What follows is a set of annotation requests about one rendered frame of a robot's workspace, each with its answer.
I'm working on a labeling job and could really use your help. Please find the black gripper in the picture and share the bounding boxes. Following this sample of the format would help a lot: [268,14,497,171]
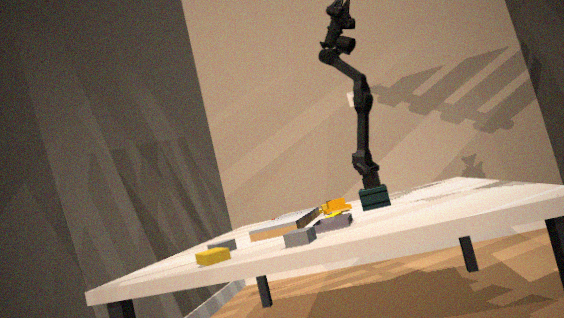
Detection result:
[326,0,351,35]

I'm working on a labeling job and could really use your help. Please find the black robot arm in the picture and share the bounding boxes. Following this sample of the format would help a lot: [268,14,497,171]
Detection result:
[319,17,382,190]

